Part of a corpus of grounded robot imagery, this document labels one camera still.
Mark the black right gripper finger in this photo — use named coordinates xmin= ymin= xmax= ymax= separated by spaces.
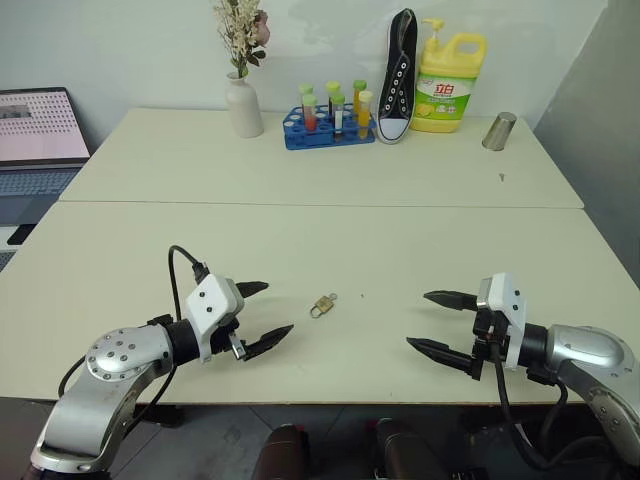
xmin=405 ymin=336 xmax=474 ymax=374
xmin=422 ymin=288 xmax=481 ymax=314

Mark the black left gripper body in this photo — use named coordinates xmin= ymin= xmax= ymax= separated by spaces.
xmin=209 ymin=279 xmax=250 ymax=362

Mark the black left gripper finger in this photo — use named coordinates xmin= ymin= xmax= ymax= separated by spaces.
xmin=236 ymin=280 xmax=271 ymax=301
xmin=243 ymin=324 xmax=295 ymax=361

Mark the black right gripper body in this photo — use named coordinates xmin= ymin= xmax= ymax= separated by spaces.
xmin=468 ymin=295 xmax=512 ymax=383

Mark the small brass padlock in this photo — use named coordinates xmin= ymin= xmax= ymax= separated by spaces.
xmin=309 ymin=295 xmax=335 ymax=319

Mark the dark rounded shape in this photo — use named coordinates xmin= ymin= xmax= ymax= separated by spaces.
xmin=366 ymin=417 xmax=437 ymax=480
xmin=251 ymin=423 xmax=310 ymax=480

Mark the blue test tube rack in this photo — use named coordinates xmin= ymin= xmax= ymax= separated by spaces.
xmin=282 ymin=103 xmax=378 ymax=151

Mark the steel cup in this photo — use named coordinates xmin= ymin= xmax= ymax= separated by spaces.
xmin=481 ymin=111 xmax=518 ymax=151

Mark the white ceramic vase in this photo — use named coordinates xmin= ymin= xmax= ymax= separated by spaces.
xmin=224 ymin=71 xmax=265 ymax=140

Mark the green cap tube, red liquid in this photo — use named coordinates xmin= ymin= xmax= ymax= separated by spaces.
xmin=301 ymin=94 xmax=320 ymax=133

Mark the green cap tube, white label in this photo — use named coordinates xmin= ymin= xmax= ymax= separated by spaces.
xmin=330 ymin=92 xmax=348 ymax=142

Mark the yellow dish soap bottle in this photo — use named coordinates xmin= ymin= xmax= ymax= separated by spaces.
xmin=409 ymin=18 xmax=489 ymax=135

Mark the yellow cap tube, orange liquid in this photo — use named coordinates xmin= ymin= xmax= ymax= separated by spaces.
xmin=357 ymin=90 xmax=375 ymax=141

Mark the green cap tube, dark liquid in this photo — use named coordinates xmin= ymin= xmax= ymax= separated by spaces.
xmin=325 ymin=80 xmax=342 ymax=117

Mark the black canvas sneaker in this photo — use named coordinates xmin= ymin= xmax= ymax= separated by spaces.
xmin=375 ymin=7 xmax=420 ymax=146

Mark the dried flower bouquet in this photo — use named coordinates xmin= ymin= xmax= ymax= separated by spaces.
xmin=211 ymin=0 xmax=272 ymax=80

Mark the grey laptop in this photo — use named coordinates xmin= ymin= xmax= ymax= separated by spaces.
xmin=0 ymin=86 xmax=93 ymax=227

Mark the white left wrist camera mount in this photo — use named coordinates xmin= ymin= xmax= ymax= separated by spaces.
xmin=185 ymin=273 xmax=246 ymax=364

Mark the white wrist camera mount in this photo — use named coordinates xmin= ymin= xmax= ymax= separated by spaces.
xmin=476 ymin=272 xmax=529 ymax=372
xmin=185 ymin=273 xmax=246 ymax=364

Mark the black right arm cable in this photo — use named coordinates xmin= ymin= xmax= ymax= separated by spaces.
xmin=491 ymin=335 xmax=632 ymax=471

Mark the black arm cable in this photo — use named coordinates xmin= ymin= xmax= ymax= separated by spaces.
xmin=491 ymin=335 xmax=632 ymax=471
xmin=58 ymin=244 xmax=211 ymax=427

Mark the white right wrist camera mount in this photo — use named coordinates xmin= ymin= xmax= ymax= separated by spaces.
xmin=476 ymin=272 xmax=529 ymax=372

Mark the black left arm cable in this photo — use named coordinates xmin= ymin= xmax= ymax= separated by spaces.
xmin=58 ymin=244 xmax=211 ymax=427

